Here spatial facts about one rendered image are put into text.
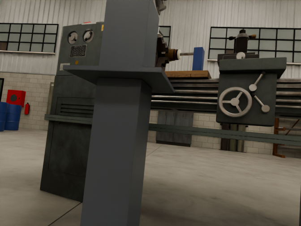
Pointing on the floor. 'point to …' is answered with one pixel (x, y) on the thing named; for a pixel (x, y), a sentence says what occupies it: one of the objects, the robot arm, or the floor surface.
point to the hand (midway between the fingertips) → (158, 13)
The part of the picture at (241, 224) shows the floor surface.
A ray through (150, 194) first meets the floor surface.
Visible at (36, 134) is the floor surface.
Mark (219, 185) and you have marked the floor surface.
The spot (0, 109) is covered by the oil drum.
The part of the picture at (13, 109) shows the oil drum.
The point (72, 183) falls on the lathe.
